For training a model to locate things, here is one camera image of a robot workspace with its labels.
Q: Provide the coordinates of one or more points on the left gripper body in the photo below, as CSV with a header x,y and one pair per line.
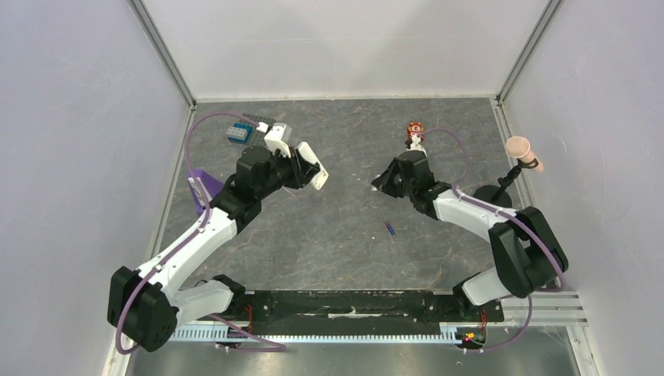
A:
x,y
290,168

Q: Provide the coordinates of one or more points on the white remote control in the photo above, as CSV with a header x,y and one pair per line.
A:
x,y
319,173

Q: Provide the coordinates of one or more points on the blue lego brick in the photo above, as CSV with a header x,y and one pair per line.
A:
x,y
239,133

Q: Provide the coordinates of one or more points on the red toy block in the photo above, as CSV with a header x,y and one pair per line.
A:
x,y
414,128

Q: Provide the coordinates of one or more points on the purple stand with white device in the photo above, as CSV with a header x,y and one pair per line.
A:
x,y
203,184

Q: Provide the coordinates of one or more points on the grey lego baseplate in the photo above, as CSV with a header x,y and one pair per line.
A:
x,y
257,138

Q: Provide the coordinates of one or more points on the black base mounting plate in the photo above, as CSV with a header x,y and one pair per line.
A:
x,y
354,312

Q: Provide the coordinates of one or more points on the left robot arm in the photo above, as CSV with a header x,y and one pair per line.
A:
x,y
148,304

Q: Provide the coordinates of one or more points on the blue purple battery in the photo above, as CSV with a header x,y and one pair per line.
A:
x,y
389,228

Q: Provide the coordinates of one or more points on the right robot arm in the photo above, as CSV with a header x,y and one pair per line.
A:
x,y
526,254

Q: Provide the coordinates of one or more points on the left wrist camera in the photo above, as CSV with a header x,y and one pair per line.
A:
x,y
276,138

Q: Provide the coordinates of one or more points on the pink microphone on black stand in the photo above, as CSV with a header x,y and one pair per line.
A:
x,y
519,148

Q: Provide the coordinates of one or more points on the white slotted cable duct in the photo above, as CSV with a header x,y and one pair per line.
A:
x,y
222,333

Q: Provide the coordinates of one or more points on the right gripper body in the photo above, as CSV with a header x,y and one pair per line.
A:
x,y
396,178

